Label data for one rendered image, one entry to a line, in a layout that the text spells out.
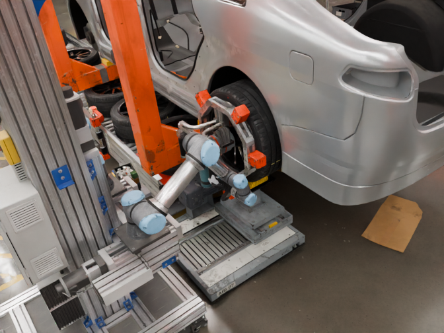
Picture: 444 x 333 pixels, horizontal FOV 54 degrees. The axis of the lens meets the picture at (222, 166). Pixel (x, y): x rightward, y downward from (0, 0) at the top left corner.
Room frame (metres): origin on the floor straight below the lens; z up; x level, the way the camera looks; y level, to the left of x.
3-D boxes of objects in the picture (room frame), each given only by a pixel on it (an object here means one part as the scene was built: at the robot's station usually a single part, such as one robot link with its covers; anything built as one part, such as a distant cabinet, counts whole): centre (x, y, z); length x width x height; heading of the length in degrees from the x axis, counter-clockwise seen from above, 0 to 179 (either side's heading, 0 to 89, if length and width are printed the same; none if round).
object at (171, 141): (2.89, 0.20, 0.69); 0.52 x 0.17 x 0.35; 122
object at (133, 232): (1.71, 0.45, 0.87); 0.15 x 0.15 x 0.10
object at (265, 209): (2.53, -0.19, 0.32); 0.40 x 0.30 x 0.28; 32
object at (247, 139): (2.44, -0.04, 0.85); 0.54 x 0.07 x 0.54; 32
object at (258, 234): (2.53, -0.19, 0.13); 0.50 x 0.36 x 0.10; 32
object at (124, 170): (2.64, 0.70, 0.51); 0.20 x 0.14 x 0.13; 22
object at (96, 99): (4.45, 1.05, 0.39); 0.66 x 0.66 x 0.24
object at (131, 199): (1.70, 0.45, 0.98); 0.13 x 0.12 x 0.14; 34
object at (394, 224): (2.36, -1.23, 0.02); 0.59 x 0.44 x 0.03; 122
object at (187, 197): (2.69, 0.15, 0.26); 0.42 x 0.18 x 0.35; 122
